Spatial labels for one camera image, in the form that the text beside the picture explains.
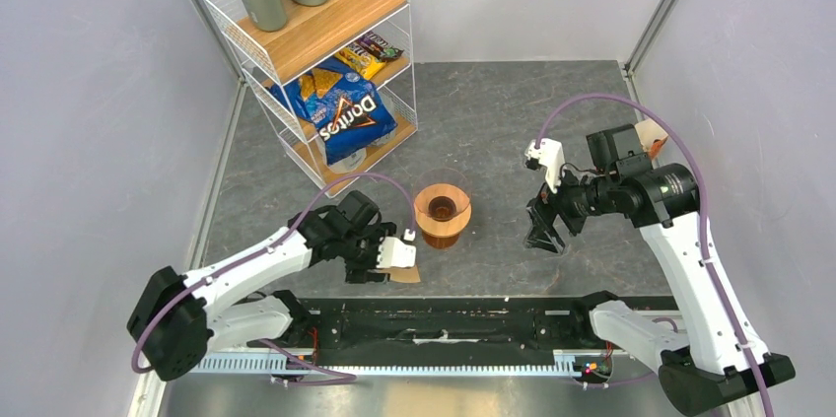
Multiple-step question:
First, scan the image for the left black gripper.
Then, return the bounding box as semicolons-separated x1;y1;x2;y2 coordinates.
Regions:
339;221;396;283

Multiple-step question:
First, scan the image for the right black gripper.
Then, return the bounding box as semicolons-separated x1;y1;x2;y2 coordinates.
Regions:
522;155;618;253

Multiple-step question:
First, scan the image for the brown paper coffee filter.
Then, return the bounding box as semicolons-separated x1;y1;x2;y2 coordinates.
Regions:
387;266;421;284

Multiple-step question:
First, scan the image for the wooden ring dripper holder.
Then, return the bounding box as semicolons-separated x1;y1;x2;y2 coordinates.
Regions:
413;183;472;237

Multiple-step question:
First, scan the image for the clear glass dripper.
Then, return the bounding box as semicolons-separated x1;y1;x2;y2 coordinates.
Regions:
413;168;471;222

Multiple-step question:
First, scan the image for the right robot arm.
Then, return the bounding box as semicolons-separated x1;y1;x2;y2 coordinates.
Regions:
525;124;796;416

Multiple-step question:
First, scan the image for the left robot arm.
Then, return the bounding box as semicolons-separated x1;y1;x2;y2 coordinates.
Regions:
126;190;416;382

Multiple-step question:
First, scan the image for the coffee filter box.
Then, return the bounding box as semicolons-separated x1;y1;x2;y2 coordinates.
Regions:
634;118;668;161

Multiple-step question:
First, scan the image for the blue Doritos bag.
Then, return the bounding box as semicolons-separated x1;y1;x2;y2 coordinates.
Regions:
269;57;397;165

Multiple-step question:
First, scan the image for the yellow candy bag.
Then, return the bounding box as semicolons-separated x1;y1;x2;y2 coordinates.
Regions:
334;43;387;80

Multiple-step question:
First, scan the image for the brown candy bag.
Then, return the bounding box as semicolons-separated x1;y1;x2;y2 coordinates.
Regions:
356;31;403;62

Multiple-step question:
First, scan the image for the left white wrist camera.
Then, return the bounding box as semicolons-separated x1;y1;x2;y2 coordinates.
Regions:
376;229;417;270

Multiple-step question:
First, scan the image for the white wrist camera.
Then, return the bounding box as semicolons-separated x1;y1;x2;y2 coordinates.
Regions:
376;229;417;270
524;138;565;193

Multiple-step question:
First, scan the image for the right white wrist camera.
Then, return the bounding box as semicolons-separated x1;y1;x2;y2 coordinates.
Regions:
524;138;565;193

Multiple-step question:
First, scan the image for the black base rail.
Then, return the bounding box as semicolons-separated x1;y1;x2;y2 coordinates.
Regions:
244;296;684;370

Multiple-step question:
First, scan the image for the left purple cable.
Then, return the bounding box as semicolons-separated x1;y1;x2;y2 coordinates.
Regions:
130;172;418;385

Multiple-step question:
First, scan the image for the purple cable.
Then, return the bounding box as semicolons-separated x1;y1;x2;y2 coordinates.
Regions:
533;92;775;417
130;172;418;385

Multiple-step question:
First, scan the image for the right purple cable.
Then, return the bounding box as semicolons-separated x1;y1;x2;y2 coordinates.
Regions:
533;92;775;417

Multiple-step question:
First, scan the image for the white wire wooden shelf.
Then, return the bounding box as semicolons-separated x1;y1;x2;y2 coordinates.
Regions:
203;0;418;197

